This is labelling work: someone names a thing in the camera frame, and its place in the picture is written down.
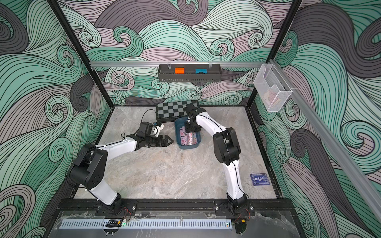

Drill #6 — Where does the clear acrylic wall holder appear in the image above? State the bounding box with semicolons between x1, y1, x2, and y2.
254;63;292;112

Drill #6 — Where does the white slotted cable duct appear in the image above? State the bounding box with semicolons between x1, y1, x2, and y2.
58;219;233;230

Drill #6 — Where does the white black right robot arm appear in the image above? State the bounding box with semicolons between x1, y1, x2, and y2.
185;104;249;215

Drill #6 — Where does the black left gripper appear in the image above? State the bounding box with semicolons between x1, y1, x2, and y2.
145;136;174;148

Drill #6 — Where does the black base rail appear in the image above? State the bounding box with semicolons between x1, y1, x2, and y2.
57;198;294;217

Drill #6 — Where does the aluminium rail back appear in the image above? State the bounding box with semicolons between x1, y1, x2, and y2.
89;60;265;68

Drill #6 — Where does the black grey chessboard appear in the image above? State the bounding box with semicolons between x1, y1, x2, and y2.
156;100;200;123

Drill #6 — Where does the aluminium rail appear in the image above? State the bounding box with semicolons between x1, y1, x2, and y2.
269;59;381;222
89;60;265;68

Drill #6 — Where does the orange block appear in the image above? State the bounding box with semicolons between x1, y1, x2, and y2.
175;67;185;74

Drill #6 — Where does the teal block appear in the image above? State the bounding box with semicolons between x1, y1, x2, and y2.
195;69;207;74

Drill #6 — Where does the teal plastic storage box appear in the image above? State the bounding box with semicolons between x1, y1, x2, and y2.
175;118;201;150

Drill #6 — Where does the aluminium rail right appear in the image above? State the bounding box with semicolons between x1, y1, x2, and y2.
269;59;381;222

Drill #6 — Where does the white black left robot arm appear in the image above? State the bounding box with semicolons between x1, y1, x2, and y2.
67;134;174;215

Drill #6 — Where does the black wall shelf tray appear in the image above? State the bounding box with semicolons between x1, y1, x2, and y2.
158;64;222;83

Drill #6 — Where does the blue card pack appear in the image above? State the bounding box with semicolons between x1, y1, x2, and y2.
250;174;270;186

